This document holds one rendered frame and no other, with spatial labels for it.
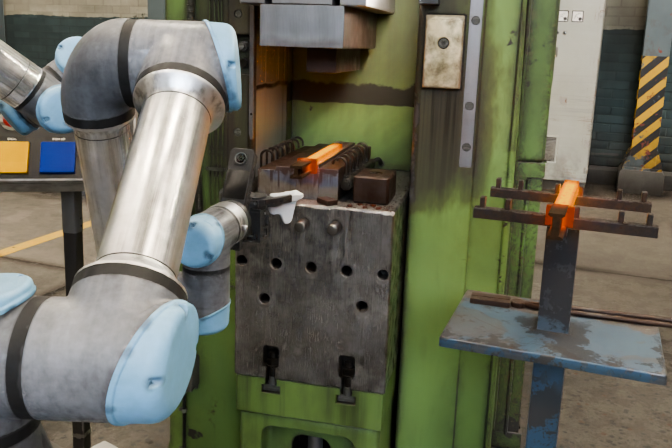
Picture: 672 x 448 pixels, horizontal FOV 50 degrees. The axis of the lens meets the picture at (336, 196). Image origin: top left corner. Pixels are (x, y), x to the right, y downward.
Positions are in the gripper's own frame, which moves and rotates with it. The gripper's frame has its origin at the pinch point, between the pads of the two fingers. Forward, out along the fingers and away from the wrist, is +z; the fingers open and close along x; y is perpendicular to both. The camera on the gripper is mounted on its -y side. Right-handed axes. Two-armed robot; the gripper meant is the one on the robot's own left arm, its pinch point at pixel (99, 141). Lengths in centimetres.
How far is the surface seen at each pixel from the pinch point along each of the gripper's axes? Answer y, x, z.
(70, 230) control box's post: -11.7, 9.6, 29.7
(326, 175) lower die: -6, -51, 6
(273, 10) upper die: 29.6, -38.3, -7.3
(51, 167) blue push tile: -2.5, 11.2, 9.6
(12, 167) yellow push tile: -2.5, 19.4, 9.6
